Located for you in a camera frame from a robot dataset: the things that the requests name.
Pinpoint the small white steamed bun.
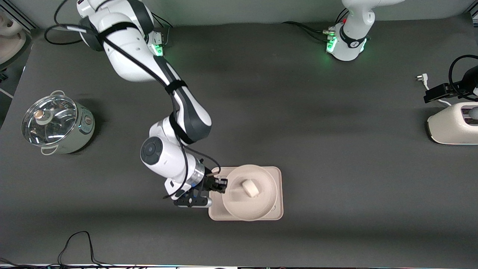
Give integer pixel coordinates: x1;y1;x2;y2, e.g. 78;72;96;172
242;180;260;197

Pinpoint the beige round plate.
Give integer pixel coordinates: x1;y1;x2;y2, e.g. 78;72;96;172
222;164;278;222

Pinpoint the beige rectangular rabbit tray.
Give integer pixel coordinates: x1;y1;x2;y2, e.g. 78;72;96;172
208;167;283;221

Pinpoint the white toaster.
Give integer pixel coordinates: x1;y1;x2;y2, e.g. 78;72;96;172
427;102;478;145

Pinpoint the dark grey table mat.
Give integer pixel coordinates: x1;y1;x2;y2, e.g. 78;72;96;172
0;13;478;266

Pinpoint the steel pot with glass lid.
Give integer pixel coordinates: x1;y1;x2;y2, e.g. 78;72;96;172
21;90;95;155

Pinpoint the glass pot lid with knob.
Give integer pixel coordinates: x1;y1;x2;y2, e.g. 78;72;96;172
21;95;78;146

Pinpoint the beige round appliance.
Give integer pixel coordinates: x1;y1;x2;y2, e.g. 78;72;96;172
0;9;27;66

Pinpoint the white power plug with cord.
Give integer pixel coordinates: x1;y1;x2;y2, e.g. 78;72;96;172
416;74;452;106

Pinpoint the thin black loose cable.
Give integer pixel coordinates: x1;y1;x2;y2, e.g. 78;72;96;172
0;231;124;268

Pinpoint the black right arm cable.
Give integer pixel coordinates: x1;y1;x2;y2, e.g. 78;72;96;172
44;0;221;198

